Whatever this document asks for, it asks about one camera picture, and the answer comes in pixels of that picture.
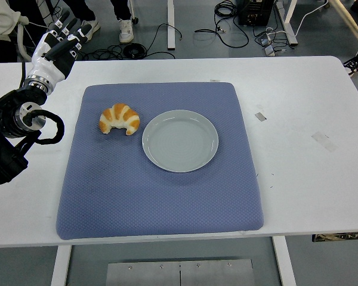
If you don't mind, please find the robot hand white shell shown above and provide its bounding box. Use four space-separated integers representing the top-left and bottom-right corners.
26 11 93 86

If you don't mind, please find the croissant bread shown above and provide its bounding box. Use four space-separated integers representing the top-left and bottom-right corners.
98 102 141 136

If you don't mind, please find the grey round plate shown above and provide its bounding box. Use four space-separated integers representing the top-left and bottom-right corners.
141 109 220 173

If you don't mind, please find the person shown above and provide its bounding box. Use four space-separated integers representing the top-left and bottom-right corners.
0 0 30 64

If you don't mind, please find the person's leg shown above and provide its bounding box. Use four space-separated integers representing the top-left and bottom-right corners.
110 0 134 21
64 0 96 23

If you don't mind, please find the white background table leg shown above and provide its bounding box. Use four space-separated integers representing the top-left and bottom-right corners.
166 0 176 49

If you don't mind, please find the blue quilted mat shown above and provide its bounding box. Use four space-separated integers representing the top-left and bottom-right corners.
55 82 264 241

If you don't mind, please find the black equipment box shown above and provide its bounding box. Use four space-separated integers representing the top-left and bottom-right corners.
237 0 277 26

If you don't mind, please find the clear tape piece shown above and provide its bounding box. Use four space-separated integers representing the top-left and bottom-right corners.
311 131 338 153

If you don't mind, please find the person's black white shoe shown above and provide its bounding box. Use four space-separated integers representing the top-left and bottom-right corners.
342 51 358 77

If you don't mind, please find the label strip under table edge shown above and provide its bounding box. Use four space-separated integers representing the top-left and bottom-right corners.
312 232 358 243

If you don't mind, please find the white tube frame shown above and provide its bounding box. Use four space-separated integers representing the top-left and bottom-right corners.
16 22 36 63

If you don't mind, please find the black coiled cable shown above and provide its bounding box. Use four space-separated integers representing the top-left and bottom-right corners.
107 42 176 60

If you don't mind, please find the thin black arched cable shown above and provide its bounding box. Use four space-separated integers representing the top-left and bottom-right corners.
146 23 184 57

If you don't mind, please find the black looped floor cable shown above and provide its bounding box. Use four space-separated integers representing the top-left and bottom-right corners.
195 0 250 48

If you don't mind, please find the white background table frame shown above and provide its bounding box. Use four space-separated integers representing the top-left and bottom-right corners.
282 0 299 46

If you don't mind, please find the white floor cable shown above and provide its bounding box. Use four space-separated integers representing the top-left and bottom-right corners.
294 0 329 36

